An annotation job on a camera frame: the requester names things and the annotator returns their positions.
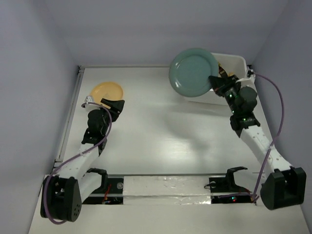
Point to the dark round patterned plate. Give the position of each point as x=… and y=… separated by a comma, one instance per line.
x=222, y=73

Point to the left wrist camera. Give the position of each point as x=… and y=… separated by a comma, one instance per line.
x=89, y=104

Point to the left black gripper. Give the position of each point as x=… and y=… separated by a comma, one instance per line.
x=116, y=107

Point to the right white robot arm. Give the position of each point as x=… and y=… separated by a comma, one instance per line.
x=285, y=184

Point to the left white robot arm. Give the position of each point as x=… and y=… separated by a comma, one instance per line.
x=70, y=184

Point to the silver foil taped panel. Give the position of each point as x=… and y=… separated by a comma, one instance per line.
x=166, y=190

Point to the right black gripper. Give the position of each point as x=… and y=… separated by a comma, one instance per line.
x=219, y=84

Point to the teal round plate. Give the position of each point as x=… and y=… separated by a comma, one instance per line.
x=190, y=70

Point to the yellow round plate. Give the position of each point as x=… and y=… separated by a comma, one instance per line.
x=107, y=90

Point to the aluminium frame rail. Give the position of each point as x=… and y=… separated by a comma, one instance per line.
x=66, y=130

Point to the white plastic bin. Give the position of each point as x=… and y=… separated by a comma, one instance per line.
x=231, y=64

